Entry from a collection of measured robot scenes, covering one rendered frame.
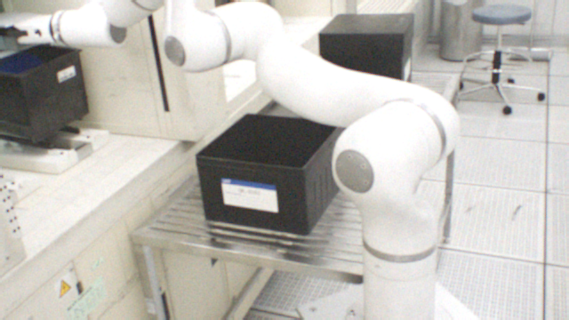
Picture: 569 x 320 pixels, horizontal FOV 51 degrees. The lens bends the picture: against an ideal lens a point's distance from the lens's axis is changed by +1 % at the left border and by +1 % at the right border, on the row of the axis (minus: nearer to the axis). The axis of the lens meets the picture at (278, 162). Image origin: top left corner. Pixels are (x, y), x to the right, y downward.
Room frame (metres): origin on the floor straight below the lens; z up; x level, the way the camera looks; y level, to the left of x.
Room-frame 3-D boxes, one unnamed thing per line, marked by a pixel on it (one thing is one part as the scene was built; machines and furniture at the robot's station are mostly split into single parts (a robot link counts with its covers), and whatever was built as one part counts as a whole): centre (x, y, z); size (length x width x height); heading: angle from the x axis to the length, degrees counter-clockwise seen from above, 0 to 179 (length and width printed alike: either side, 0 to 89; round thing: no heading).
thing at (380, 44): (2.03, -0.35, 0.89); 0.29 x 0.29 x 0.25; 69
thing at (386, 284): (0.80, -0.19, 0.85); 0.19 x 0.19 x 0.18
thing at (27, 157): (1.47, 0.60, 0.89); 0.22 x 0.21 x 0.04; 65
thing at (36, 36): (1.43, 0.52, 1.21); 0.11 x 0.10 x 0.07; 66
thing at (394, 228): (0.78, -0.16, 1.07); 0.19 x 0.12 x 0.24; 135
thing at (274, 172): (1.30, 0.01, 0.85); 0.28 x 0.28 x 0.17; 64
